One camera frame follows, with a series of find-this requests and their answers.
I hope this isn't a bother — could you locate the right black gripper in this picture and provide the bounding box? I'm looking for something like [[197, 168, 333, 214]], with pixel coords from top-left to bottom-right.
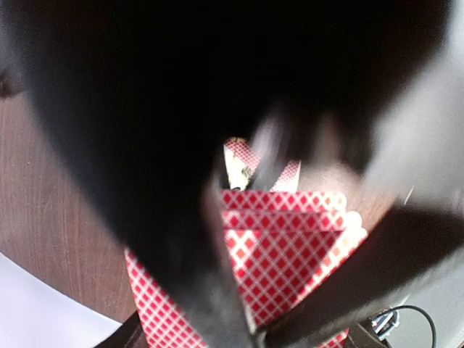
[[1, 1, 453, 347]]

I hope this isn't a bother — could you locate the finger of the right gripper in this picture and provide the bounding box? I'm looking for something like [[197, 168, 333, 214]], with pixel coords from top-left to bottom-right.
[[263, 207, 463, 347]]

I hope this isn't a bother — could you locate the red backed card deck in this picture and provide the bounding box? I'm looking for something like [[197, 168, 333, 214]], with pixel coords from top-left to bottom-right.
[[125, 191, 368, 347]]

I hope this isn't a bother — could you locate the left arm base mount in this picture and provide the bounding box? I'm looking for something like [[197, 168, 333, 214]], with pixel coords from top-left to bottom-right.
[[344, 304, 436, 348]]

